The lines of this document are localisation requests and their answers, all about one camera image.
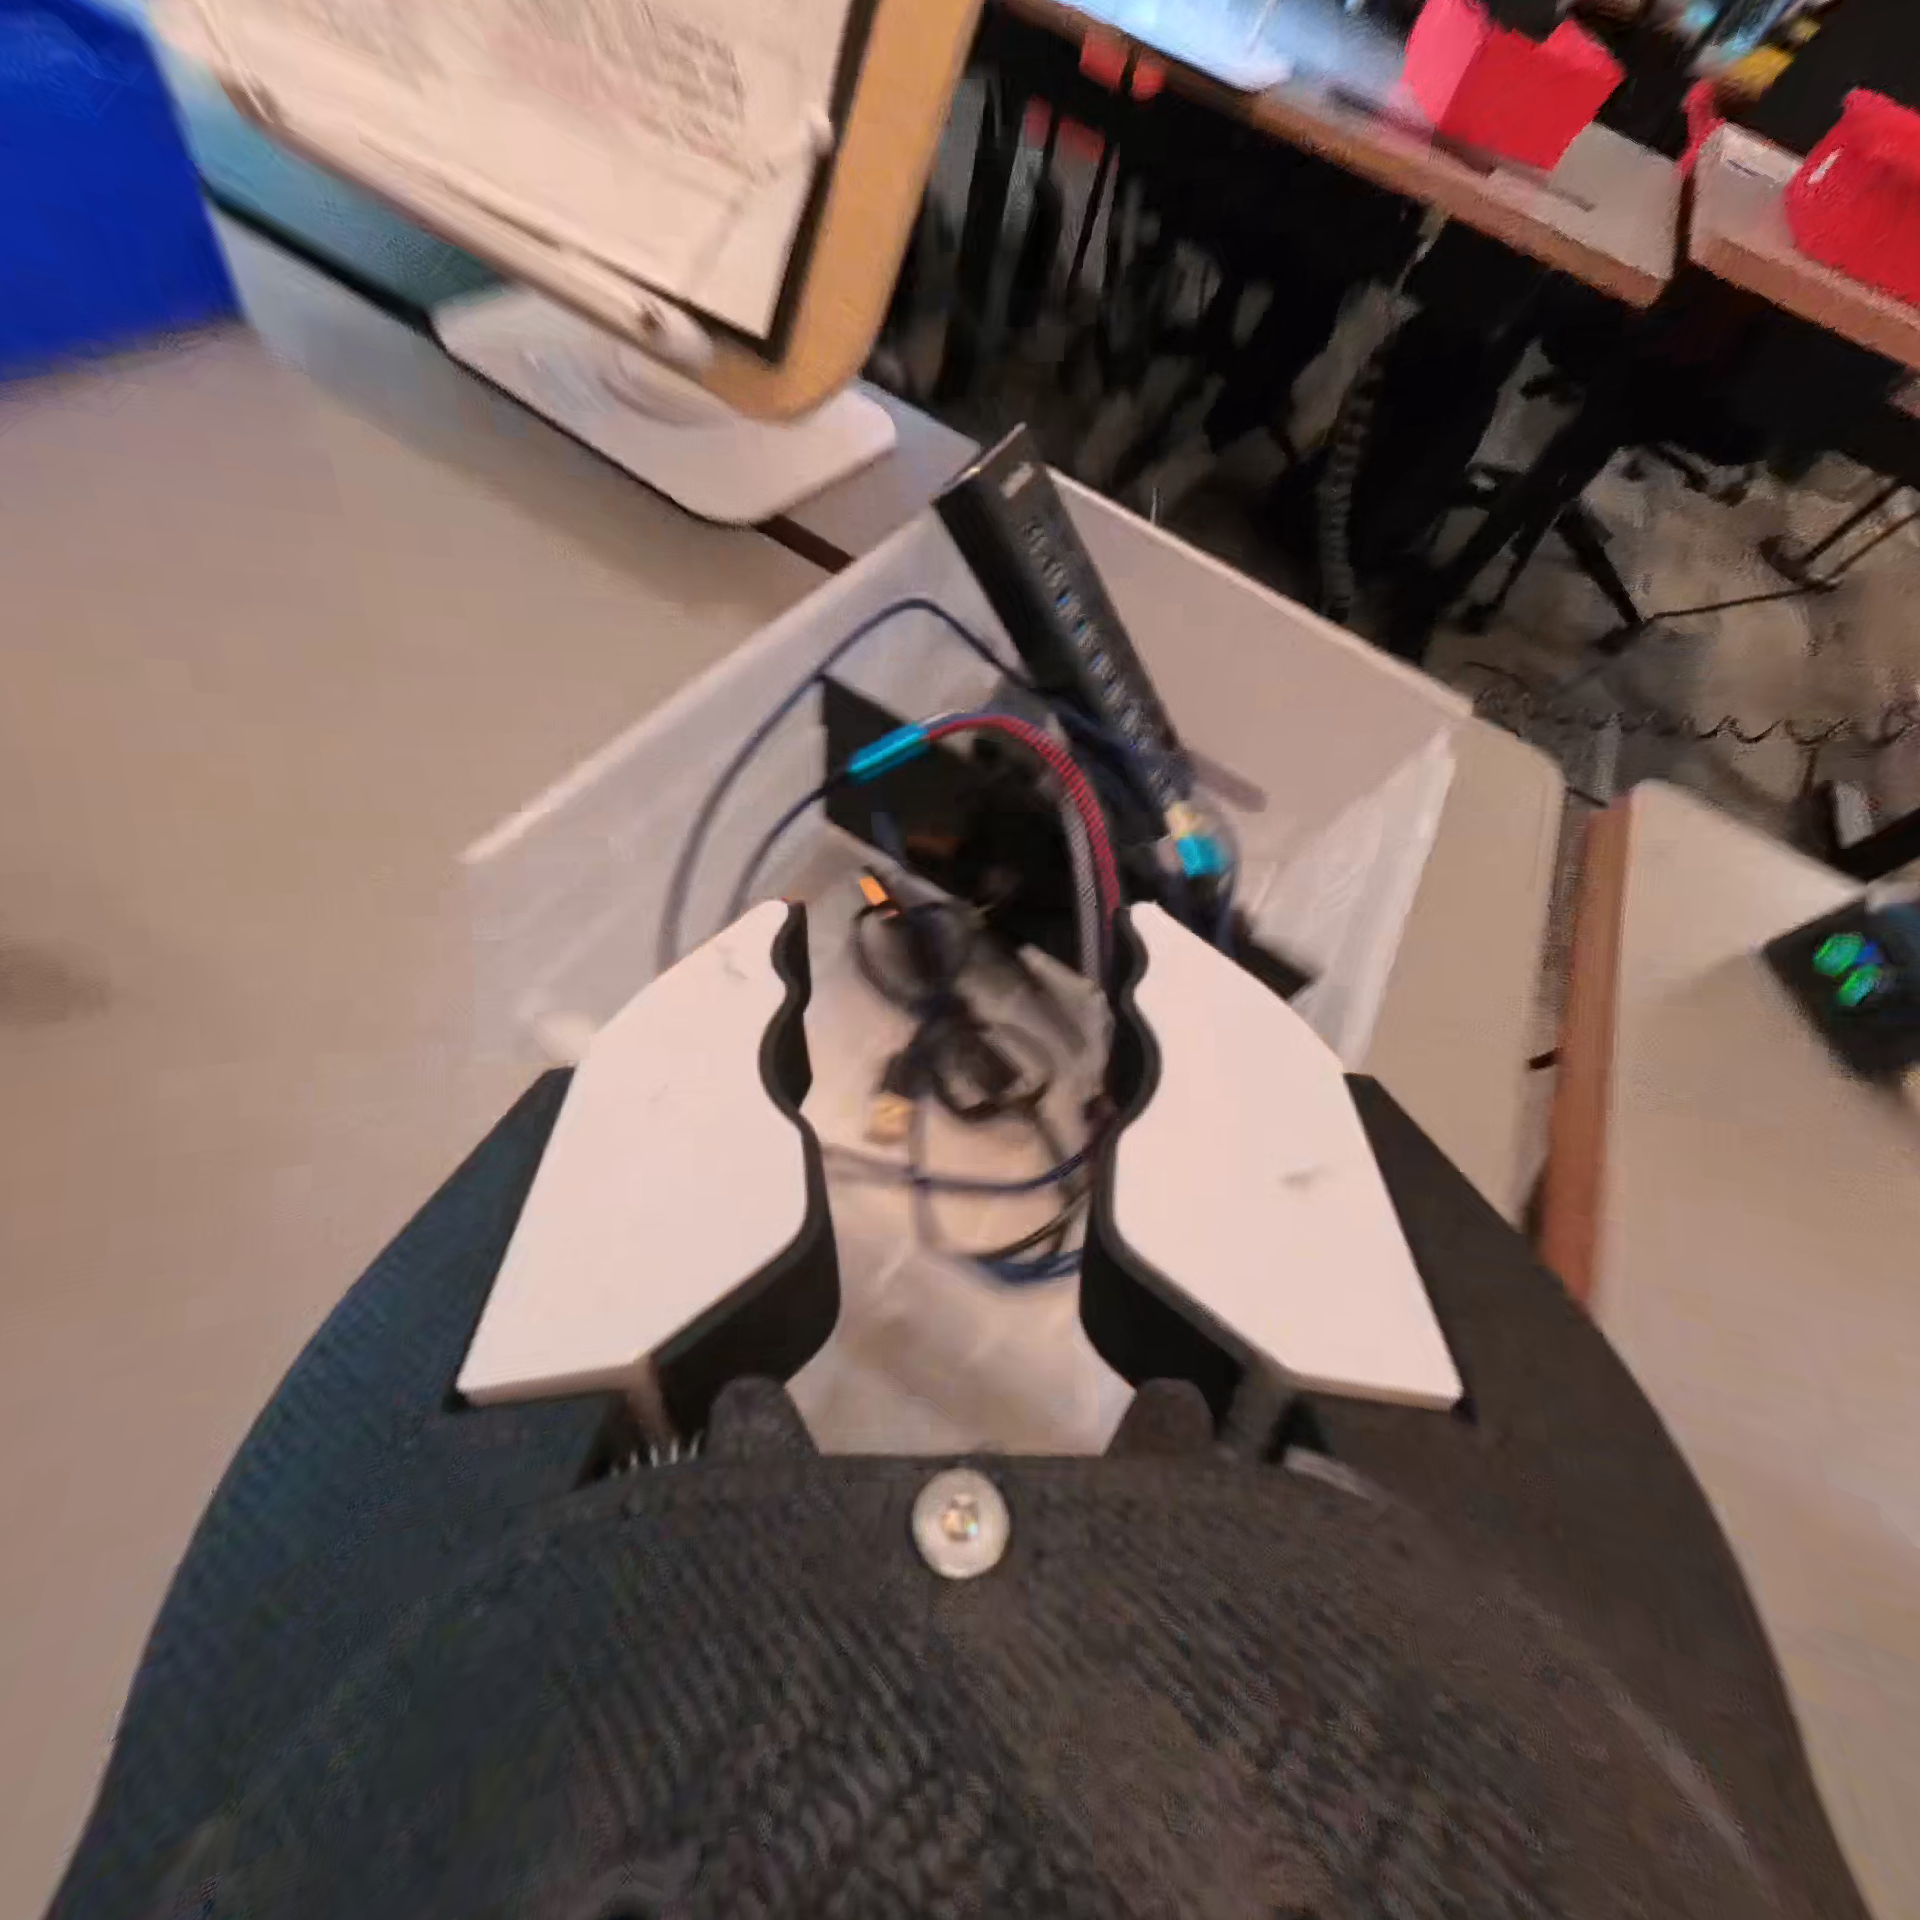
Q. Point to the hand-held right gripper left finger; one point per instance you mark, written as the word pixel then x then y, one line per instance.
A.
pixel 644 1200

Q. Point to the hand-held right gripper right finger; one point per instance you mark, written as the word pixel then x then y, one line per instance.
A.
pixel 1276 1200

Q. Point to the black USB hub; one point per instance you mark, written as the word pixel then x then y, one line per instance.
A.
pixel 1049 599

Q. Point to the blue plastic bin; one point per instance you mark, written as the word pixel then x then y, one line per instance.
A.
pixel 90 182

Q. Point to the black power adapter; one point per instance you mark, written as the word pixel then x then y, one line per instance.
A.
pixel 960 839

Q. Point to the black device green lights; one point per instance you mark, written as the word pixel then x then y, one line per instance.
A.
pixel 1851 975

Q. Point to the white stand base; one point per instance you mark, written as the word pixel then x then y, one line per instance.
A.
pixel 750 450

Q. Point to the background work table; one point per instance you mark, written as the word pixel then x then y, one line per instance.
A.
pixel 1424 182

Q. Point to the instruction sheet board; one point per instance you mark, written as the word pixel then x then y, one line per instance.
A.
pixel 600 120

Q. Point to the red plastic bin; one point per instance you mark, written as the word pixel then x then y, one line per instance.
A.
pixel 1861 196
pixel 1499 77

